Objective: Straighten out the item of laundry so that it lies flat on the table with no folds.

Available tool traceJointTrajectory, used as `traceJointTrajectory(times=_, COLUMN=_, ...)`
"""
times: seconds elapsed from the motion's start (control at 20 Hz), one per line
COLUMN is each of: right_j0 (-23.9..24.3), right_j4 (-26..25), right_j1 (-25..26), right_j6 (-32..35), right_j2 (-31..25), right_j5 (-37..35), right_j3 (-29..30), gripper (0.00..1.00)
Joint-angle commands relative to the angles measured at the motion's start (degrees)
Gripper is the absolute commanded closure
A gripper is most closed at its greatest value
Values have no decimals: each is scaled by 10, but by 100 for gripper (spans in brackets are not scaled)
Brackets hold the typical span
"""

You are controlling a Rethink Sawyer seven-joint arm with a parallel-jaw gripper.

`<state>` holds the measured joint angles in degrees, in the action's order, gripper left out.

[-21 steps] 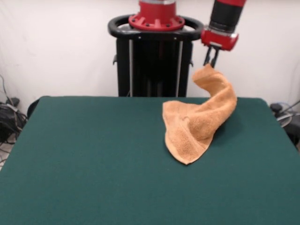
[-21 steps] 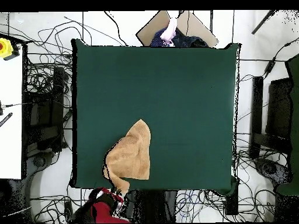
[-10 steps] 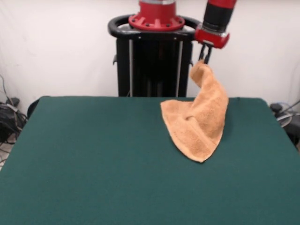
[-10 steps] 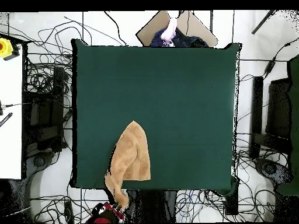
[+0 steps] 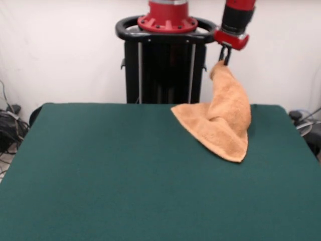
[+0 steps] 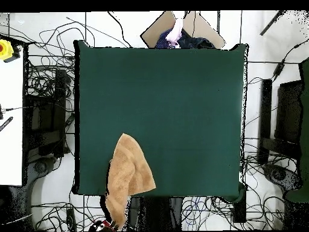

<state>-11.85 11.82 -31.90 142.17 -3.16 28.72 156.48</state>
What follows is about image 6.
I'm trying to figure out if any black inline power adapter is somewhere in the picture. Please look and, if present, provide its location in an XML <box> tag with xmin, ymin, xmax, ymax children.
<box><xmin>271</xmin><ymin>60</ymin><xmax>287</xmax><ymax>80</ymax></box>

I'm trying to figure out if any black strap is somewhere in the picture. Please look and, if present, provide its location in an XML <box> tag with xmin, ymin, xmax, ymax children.
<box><xmin>0</xmin><ymin>116</ymin><xmax>14</xmax><ymax>132</ymax></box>

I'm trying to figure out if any black upright bar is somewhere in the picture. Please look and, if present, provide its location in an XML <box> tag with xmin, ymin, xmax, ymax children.
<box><xmin>256</xmin><ymin>78</ymin><xmax>273</xmax><ymax>165</ymax></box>

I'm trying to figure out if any black flat case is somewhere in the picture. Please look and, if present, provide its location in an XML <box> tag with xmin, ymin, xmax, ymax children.
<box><xmin>273</xmin><ymin>79</ymin><xmax>304</xmax><ymax>146</ymax></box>

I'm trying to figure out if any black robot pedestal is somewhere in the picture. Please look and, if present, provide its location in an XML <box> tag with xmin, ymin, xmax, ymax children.
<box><xmin>127</xmin><ymin>196</ymin><xmax>184</xmax><ymax>231</ymax></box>

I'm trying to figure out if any thin black bar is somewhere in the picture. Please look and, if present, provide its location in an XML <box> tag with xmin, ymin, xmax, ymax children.
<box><xmin>259</xmin><ymin>10</ymin><xmax>287</xmax><ymax>36</ymax></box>

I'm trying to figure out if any cardboard box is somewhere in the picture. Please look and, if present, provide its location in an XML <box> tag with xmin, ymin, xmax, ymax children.
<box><xmin>140</xmin><ymin>10</ymin><xmax>226</xmax><ymax>50</ymax></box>

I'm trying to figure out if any white pink garment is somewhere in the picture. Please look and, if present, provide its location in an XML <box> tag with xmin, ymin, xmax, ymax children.
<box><xmin>165</xmin><ymin>18</ymin><xmax>184</xmax><ymax>48</ymax></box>

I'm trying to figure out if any black cable tangle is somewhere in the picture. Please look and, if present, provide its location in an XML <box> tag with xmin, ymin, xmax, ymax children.
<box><xmin>24</xmin><ymin>16</ymin><xmax>131</xmax><ymax>97</ymax></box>
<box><xmin>31</xmin><ymin>201</ymin><xmax>107</xmax><ymax>231</ymax></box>
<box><xmin>241</xmin><ymin>137</ymin><xmax>290</xmax><ymax>230</ymax></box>

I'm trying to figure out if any black power strip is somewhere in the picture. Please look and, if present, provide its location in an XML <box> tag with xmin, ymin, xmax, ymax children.
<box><xmin>66</xmin><ymin>207</ymin><xmax>77</xmax><ymax>231</ymax></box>

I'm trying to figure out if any dark green table cloth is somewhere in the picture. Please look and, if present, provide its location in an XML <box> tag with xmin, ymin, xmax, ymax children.
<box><xmin>73</xmin><ymin>39</ymin><xmax>249</xmax><ymax>202</ymax></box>

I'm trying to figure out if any white desk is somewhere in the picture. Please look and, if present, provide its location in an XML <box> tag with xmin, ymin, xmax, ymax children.
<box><xmin>0</xmin><ymin>48</ymin><xmax>25</xmax><ymax>187</ymax></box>

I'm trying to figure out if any green hanging cloth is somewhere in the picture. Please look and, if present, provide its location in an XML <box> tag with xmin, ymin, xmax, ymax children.
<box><xmin>284</xmin><ymin>56</ymin><xmax>309</xmax><ymax>204</ymax></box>

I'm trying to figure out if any tan terry towel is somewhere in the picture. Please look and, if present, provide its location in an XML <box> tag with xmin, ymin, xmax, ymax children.
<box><xmin>104</xmin><ymin>132</ymin><xmax>157</xmax><ymax>229</ymax></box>

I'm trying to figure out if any dark garment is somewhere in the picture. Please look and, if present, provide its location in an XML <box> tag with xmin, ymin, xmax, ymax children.
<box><xmin>177</xmin><ymin>28</ymin><xmax>216</xmax><ymax>50</ymax></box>

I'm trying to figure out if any navy dotted garment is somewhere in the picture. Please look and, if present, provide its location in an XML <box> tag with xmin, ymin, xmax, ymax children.
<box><xmin>154</xmin><ymin>28</ymin><xmax>175</xmax><ymax>49</ymax></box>

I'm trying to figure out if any black equipment stand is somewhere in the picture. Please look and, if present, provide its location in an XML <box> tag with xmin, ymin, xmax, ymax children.
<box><xmin>22</xmin><ymin>67</ymin><xmax>71</xmax><ymax>160</ymax></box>

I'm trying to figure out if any grey caster foot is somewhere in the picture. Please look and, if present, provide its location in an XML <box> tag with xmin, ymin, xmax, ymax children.
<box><xmin>26</xmin><ymin>156</ymin><xmax>57</xmax><ymax>181</ymax></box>
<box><xmin>263</xmin><ymin>164</ymin><xmax>302</xmax><ymax>192</ymax></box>

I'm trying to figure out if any yellow emergency stop button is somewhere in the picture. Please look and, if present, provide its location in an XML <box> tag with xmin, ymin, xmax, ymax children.
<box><xmin>0</xmin><ymin>39</ymin><xmax>22</xmax><ymax>63</ymax></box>

